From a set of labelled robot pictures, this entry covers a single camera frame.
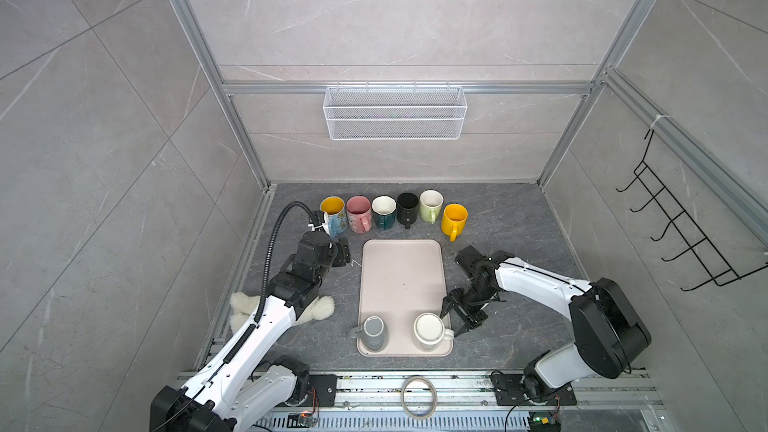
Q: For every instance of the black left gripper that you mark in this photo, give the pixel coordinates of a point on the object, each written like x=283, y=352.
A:
x=340, y=251

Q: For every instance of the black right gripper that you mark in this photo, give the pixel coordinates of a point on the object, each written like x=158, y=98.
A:
x=469, y=319

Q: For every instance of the white mug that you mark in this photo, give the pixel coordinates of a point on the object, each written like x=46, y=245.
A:
x=430, y=331

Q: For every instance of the blue butterfly mug yellow inside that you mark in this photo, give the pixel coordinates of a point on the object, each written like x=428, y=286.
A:
x=334, y=208

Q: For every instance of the pink ghost pattern mug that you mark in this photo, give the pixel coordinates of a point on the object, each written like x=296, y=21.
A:
x=359, y=214

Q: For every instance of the dark green mug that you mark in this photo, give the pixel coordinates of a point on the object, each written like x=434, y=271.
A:
x=384, y=212

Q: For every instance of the grey mug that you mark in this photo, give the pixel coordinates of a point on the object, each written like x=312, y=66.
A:
x=372, y=334

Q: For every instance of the black mug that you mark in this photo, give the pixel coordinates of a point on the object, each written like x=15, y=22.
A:
x=407, y=209

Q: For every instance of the light green mug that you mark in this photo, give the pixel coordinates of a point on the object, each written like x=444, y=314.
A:
x=430, y=205

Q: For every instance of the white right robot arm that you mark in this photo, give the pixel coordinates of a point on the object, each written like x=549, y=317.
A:
x=608, y=332

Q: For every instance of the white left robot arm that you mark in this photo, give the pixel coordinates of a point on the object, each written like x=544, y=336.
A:
x=222, y=396

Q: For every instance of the beige plastic tray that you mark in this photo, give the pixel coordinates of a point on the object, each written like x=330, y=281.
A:
x=402, y=279

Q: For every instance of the white plush dog toy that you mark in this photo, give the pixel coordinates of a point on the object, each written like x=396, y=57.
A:
x=243, y=306

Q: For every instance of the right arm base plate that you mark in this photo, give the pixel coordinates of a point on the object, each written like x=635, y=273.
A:
x=509, y=390

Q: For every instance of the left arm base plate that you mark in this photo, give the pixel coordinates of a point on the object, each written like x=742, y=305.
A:
x=319, y=389

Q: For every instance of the white wire mesh basket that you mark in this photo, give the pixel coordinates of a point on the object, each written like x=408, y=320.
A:
x=367, y=113

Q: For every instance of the black wire hook rack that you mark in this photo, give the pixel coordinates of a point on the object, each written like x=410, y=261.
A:
x=716, y=267

